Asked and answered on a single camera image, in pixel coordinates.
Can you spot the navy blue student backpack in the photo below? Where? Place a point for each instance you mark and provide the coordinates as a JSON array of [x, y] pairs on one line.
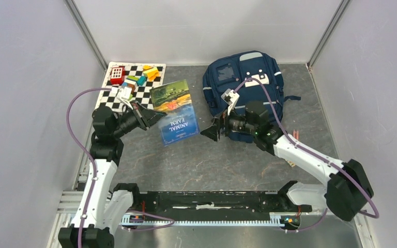
[[229, 72]]

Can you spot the red pencil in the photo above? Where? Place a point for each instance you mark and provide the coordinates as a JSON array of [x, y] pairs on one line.
[[296, 134]]

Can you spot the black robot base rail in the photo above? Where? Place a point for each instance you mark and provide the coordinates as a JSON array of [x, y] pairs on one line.
[[216, 205]]

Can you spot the black white checkered mat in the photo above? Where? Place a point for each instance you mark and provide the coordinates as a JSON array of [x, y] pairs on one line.
[[142, 95]]

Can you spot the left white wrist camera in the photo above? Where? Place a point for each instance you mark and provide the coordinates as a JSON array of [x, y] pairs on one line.
[[123, 95]]

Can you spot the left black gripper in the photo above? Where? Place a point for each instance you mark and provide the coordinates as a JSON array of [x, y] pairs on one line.
[[144, 117]]

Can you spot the red grid toy block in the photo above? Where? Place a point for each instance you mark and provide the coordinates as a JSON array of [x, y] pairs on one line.
[[117, 75]]

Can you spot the blue brown toy blocks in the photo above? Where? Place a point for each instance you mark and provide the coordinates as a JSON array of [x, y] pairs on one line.
[[134, 82]]

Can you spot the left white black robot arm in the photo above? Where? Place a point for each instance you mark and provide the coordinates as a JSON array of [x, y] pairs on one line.
[[97, 217]]

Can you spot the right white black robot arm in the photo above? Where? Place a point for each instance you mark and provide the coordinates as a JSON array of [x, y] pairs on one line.
[[343, 187]]

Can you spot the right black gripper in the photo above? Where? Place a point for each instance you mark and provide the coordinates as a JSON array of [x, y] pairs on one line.
[[212, 132]]

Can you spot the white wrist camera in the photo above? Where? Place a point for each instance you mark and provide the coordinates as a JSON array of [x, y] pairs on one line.
[[123, 95], [230, 97]]

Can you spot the yellow orange toy blocks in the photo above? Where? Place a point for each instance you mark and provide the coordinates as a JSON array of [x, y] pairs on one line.
[[150, 72]]

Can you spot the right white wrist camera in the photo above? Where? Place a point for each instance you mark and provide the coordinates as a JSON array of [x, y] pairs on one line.
[[230, 97]]

